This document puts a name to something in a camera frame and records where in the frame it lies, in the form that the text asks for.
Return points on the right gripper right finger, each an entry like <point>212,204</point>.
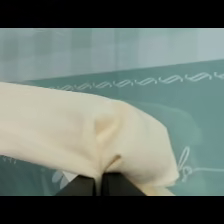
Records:
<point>118,186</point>

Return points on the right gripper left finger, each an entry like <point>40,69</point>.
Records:
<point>81,187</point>

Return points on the cream shirt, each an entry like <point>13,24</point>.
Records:
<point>60,126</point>

